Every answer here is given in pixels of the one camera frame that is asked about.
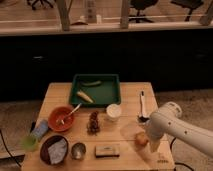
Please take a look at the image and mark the dark brown bowl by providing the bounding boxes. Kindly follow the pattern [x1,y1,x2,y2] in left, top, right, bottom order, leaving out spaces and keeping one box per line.
[40,135,69,165]

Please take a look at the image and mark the black cable left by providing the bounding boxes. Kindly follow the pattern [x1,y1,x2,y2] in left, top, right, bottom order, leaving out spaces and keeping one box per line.
[0,128,22,168]

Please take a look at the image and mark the green plastic cup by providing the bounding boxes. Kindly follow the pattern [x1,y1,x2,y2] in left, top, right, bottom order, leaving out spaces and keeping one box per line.
[21,135,38,151]

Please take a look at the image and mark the office chair left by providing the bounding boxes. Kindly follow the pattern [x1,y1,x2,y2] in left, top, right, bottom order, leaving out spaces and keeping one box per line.
[26,0,54,11]

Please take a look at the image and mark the black cable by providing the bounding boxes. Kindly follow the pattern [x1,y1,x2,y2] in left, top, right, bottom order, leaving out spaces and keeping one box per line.
[0,128,22,168]
[169,136,196,171]

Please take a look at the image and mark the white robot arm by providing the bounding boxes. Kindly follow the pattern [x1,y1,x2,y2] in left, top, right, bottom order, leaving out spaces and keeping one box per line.
[145,102,213,158]

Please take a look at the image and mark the bunch of dark grapes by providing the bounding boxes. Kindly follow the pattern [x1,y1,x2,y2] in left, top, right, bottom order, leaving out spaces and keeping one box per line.
[87,111,100,134]

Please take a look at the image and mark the office chair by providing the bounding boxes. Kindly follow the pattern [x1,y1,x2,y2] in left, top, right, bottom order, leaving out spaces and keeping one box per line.
[171,0,204,21]
[129,0,158,23]
[26,0,54,11]

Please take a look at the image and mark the rectangular brown sponge block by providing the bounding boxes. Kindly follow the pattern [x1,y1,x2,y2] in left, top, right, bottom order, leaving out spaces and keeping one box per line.
[95,144,120,158]

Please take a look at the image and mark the yellow-red apple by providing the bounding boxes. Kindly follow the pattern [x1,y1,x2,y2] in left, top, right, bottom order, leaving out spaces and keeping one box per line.
[135,132,149,146]

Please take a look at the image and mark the black cable right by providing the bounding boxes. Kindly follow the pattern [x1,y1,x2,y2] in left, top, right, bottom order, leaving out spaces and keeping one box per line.
[169,136,196,171]

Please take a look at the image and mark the office chair right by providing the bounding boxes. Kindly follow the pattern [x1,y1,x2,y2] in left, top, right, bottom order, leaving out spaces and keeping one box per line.
[171,0,204,21]

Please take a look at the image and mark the green plastic tray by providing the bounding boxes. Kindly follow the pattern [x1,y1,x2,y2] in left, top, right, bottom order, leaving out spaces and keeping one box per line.
[69,74,121,108]

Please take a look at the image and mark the white cup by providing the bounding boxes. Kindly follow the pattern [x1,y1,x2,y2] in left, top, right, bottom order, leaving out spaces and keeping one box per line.
[106,104,122,121]

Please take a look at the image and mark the office chair middle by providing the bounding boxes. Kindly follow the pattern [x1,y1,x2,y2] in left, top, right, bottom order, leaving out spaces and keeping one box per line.
[129,0,158,23]

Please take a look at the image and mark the silver spoon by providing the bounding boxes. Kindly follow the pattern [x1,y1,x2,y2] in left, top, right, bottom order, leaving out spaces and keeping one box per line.
[56,103,82,125]

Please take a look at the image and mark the orange bowl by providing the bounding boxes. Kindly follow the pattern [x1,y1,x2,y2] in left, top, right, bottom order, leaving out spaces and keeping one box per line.
[48,106,74,132]

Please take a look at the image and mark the green cucumber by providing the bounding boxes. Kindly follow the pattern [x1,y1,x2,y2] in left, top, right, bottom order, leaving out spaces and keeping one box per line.
[81,80,102,87]

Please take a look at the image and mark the grey cloth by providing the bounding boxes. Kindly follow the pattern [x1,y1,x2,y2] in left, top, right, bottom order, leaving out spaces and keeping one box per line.
[48,139,67,164]

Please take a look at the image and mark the small metal cup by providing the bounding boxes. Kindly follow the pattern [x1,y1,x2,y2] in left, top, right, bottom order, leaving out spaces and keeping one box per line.
[71,142,86,160]

